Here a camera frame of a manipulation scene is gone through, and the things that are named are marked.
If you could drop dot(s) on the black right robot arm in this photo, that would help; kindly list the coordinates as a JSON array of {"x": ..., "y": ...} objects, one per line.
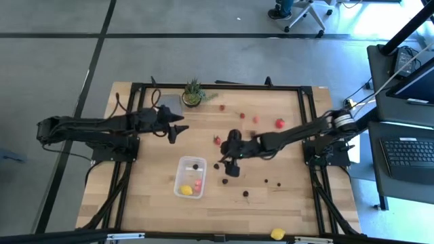
[{"x": 298, "y": 130}]

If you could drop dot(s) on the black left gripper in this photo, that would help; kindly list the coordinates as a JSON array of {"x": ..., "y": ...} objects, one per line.
[{"x": 149, "y": 120}]

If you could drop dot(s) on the computer monitor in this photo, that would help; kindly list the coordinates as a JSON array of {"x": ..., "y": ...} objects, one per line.
[{"x": 417, "y": 86}]

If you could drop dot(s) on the yellow plug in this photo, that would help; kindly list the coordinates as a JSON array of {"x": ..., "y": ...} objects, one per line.
[{"x": 351, "y": 102}]

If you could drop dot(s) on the pink strawberry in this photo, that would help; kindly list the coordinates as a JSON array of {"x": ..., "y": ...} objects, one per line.
[
  {"x": 197, "y": 188},
  {"x": 256, "y": 119},
  {"x": 198, "y": 182}
]

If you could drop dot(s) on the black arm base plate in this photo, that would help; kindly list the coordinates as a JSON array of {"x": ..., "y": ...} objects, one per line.
[
  {"x": 115, "y": 154},
  {"x": 334, "y": 159}
]

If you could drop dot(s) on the grey square pad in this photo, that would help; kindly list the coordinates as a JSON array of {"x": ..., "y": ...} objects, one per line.
[{"x": 171, "y": 101}]

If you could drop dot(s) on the yellow lemon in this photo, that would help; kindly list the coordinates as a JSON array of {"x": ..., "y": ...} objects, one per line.
[
  {"x": 278, "y": 234},
  {"x": 186, "y": 190}
]

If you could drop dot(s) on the black power brick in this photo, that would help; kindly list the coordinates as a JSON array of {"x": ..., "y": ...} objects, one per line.
[{"x": 405, "y": 59}]

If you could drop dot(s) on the person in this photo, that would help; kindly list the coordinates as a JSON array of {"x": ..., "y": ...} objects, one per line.
[{"x": 280, "y": 11}]

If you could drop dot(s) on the black computer cart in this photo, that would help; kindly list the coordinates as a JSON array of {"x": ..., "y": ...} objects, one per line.
[{"x": 379, "y": 78}]

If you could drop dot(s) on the clear plastic tupperware container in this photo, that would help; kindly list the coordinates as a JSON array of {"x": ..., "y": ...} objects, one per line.
[{"x": 184, "y": 176}]

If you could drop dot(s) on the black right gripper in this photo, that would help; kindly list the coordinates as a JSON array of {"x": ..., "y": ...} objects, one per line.
[{"x": 242, "y": 149}]

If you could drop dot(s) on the potted succulent plant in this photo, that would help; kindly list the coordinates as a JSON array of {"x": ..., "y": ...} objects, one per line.
[{"x": 192, "y": 96}]

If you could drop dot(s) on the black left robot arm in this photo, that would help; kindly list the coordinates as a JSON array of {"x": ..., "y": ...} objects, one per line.
[{"x": 84, "y": 127}]

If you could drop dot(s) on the black aluminium table frame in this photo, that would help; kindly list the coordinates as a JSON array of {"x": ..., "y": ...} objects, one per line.
[{"x": 237, "y": 87}]

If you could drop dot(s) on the red strawberry with long stem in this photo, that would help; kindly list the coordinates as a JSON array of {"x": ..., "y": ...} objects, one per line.
[{"x": 222, "y": 107}]

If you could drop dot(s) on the black frame crossbar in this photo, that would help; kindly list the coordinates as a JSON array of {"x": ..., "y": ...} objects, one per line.
[{"x": 68, "y": 236}]

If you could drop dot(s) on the black keyboard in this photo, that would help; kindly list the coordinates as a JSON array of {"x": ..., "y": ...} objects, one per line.
[{"x": 407, "y": 156}]

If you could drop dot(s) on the silver metal bracket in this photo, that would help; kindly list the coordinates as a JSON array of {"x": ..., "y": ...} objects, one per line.
[
  {"x": 125, "y": 236},
  {"x": 313, "y": 240}
]

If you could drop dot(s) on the black pole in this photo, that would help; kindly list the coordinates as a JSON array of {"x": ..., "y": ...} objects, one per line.
[{"x": 407, "y": 28}]

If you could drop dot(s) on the white office chair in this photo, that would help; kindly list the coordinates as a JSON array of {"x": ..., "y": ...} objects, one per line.
[{"x": 310, "y": 13}]

